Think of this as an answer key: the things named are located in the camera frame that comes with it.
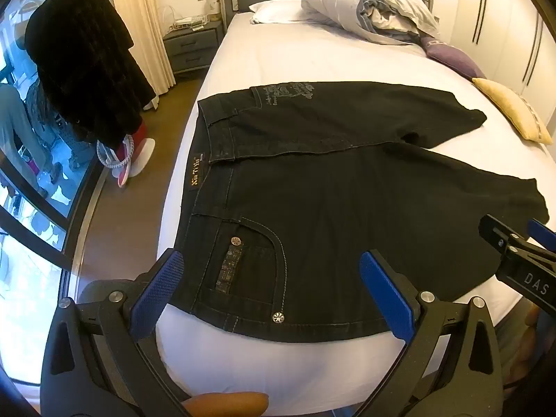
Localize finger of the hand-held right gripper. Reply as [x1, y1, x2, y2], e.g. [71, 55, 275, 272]
[527, 219, 556, 246]
[479, 214, 556, 270]

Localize white wardrobe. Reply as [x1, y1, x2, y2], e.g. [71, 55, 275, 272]
[447, 0, 556, 111]

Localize hanging black garment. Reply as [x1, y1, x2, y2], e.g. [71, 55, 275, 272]
[24, 0, 156, 146]

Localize cream curtain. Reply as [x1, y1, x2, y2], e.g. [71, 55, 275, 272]
[106, 0, 175, 110]

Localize bed with white sheet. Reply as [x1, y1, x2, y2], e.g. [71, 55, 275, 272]
[154, 9, 556, 400]

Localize person's right hand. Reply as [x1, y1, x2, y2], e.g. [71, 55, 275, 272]
[510, 304, 545, 385]

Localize glass window door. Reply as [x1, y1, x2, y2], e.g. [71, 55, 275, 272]
[0, 0, 109, 400]

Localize person's left hand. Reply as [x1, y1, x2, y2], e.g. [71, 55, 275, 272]
[185, 392, 270, 417]

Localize purple cushion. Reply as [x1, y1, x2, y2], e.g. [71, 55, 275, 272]
[419, 35, 486, 80]

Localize clear acrylic box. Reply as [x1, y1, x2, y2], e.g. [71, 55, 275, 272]
[166, 4, 206, 31]

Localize red and white slippers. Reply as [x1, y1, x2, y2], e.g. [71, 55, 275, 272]
[96, 122, 157, 188]

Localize folded white grey duvet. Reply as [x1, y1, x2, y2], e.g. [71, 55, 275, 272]
[301, 0, 440, 45]

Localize yellow cushion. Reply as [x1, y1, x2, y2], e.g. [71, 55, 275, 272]
[471, 77, 553, 145]

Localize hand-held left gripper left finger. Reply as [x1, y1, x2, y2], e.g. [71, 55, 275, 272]
[41, 247, 192, 417]

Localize black wardrobe handle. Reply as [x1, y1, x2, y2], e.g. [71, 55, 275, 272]
[527, 19, 545, 88]
[521, 12, 540, 83]
[476, 0, 488, 45]
[471, 0, 484, 44]

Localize black denim pants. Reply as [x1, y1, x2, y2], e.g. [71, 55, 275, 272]
[176, 82, 550, 343]

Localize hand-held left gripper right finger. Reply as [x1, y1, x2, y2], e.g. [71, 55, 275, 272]
[352, 250, 507, 417]

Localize white pillow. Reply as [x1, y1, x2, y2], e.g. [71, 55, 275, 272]
[248, 0, 322, 24]

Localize grey nightstand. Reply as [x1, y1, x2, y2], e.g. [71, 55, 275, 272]
[162, 21, 225, 77]

